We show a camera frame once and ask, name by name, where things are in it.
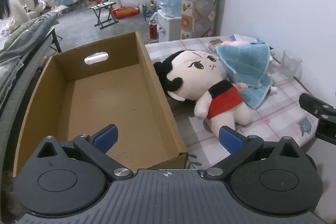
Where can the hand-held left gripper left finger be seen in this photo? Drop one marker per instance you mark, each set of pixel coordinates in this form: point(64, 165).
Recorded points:
point(106, 138)

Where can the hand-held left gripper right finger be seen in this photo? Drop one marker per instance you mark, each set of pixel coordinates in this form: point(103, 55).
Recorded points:
point(231, 138)

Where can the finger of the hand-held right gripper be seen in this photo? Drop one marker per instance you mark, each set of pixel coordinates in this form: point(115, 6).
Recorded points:
point(326, 124)

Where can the brown cardboard box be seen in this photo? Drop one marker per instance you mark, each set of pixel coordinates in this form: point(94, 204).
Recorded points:
point(92, 98)

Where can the light blue checked towel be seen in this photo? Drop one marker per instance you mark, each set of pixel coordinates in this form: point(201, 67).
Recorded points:
point(244, 61)

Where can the pink plush toy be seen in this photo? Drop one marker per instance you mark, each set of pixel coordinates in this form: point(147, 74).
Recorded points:
point(236, 43)

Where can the gold foil packet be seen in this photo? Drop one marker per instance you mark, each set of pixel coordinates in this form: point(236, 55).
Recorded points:
point(214, 43)

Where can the clear glass cup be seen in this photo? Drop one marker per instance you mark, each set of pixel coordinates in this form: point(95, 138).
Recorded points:
point(290, 64)

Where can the black-haired plush doll red dress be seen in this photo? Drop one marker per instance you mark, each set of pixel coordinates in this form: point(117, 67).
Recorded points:
point(194, 74)

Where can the red thermos bottle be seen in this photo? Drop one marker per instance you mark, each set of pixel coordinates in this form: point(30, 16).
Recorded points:
point(153, 30)

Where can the orange bag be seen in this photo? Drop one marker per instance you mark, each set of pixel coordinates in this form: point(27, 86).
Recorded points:
point(126, 12)

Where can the grey blanket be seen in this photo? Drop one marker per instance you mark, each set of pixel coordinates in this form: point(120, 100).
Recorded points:
point(23, 37)

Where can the black folding stool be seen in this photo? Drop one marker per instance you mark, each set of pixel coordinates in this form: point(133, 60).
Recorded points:
point(102, 6)

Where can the green glass bottle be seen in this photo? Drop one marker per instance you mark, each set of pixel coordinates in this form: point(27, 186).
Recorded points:
point(144, 8)
point(152, 5)

